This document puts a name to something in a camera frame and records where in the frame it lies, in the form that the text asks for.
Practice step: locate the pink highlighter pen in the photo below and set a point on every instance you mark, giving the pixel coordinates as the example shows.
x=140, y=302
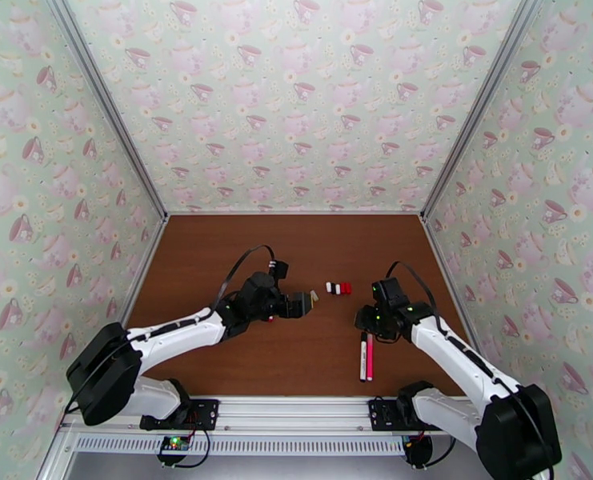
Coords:
x=370, y=358

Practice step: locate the white barrel black marker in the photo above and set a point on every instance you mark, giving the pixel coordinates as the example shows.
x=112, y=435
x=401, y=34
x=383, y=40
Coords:
x=363, y=358

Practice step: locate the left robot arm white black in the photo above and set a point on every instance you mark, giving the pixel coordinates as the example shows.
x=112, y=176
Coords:
x=176, y=333

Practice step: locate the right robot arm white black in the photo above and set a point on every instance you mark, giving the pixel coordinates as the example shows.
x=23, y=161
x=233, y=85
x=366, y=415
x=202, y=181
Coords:
x=456, y=348

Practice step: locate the round black electronics puck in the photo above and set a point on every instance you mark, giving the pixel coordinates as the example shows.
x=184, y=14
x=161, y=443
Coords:
x=418, y=451

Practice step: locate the small green circuit board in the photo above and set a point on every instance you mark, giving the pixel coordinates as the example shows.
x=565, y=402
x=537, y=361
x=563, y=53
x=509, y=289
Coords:
x=173, y=444

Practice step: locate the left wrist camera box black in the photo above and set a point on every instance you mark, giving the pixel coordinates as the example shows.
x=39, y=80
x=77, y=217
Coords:
x=278, y=269

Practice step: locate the aluminium table side rail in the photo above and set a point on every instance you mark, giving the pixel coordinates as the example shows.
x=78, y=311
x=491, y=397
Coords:
x=446, y=268
x=142, y=268

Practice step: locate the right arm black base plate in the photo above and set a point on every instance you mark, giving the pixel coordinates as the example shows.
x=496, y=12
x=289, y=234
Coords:
x=383, y=413

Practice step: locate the aluminium table end rail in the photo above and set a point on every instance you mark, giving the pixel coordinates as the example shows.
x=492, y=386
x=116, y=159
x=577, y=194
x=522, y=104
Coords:
x=296, y=213

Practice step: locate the aluminium mounting rail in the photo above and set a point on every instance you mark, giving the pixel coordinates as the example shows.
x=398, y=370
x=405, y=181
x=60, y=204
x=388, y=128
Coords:
x=296, y=411

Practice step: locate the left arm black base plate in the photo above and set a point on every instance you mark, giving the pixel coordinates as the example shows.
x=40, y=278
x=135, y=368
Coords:
x=206, y=412

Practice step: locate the aluminium corner frame post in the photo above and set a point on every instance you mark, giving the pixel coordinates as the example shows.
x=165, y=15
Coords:
x=486, y=93
x=105, y=93

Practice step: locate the aluminium frame leg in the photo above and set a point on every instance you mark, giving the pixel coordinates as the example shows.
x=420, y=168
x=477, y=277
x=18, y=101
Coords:
x=56, y=458

